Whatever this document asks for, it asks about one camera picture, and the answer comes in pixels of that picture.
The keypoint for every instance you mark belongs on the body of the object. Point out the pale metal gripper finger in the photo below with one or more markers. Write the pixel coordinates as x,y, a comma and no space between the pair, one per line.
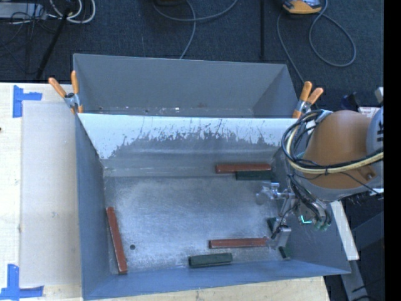
271,193
283,234

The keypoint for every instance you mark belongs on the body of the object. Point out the dark green flat block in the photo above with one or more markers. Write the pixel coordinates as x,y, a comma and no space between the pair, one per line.
210,260
253,176

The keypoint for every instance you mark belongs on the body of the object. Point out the red-brown flat block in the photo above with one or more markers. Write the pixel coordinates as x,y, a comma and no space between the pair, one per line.
238,243
116,240
242,168

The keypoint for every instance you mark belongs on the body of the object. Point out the grey metal bin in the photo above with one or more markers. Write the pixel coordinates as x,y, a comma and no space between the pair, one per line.
188,205

